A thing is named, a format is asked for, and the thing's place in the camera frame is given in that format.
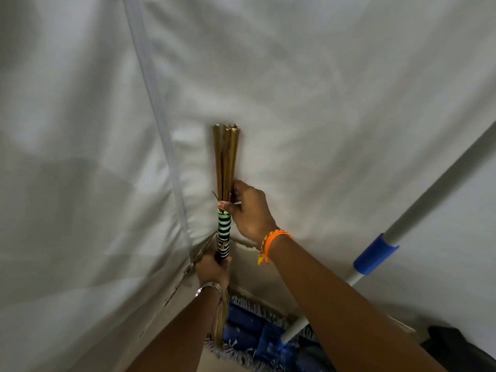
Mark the person's right hand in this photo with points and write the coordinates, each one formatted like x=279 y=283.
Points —
x=252 y=215

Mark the blue flat mop white pole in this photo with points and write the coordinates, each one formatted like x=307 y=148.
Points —
x=422 y=207

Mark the person's left forearm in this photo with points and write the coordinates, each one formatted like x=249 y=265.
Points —
x=182 y=337

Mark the person's left hand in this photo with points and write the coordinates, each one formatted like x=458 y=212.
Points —
x=210 y=269

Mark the person's right forearm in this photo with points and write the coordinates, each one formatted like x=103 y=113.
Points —
x=341 y=313

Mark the black bag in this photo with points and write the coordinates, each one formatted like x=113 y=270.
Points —
x=461 y=348

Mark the person's left thumb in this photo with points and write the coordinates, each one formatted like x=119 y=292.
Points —
x=226 y=263

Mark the person's right thumb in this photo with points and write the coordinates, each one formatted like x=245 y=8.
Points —
x=229 y=207

